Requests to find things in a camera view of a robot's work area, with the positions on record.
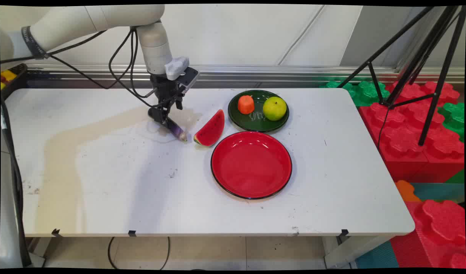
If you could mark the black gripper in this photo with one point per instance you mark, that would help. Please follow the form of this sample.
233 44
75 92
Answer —
165 89

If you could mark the purple toy eggplant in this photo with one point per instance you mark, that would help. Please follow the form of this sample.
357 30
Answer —
176 130

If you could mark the orange toy fruit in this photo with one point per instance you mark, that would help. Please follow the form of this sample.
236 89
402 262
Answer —
246 105

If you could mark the toy watermelon slice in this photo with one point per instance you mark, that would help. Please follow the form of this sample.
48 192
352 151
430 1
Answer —
212 131

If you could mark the dark green plate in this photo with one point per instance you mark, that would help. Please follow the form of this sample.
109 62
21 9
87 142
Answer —
255 120

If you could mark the red plate black rim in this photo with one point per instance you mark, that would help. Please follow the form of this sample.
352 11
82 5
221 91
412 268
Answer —
252 165

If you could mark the yellow-green toy apple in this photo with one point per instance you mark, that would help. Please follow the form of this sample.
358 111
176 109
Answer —
274 109

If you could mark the dark storage crate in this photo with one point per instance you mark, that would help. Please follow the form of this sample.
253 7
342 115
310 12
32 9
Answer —
19 78

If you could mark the yellow toy in crate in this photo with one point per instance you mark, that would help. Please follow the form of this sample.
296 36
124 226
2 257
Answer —
7 76

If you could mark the grey table leg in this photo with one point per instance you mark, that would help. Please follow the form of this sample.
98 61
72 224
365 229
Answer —
37 253

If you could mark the green foam block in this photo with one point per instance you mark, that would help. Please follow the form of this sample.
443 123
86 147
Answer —
364 93
455 118

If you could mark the white table leg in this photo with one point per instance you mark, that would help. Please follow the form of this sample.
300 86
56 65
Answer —
350 251

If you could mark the large red foam block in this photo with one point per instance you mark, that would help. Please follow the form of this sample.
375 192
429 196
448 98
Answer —
404 140

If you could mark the orange foam piece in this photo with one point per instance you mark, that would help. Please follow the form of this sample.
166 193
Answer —
406 192

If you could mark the teal foam mat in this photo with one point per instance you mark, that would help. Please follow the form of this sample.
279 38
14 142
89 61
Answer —
377 257
440 191

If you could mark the black tripod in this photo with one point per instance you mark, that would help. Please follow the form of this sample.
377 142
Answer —
436 45

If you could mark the low red foam block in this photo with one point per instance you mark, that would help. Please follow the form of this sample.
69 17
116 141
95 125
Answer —
438 232

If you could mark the white ribbed camera mount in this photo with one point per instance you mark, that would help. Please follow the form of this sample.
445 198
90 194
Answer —
176 67

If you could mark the aluminium wall rail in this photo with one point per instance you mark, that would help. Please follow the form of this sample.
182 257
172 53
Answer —
293 72

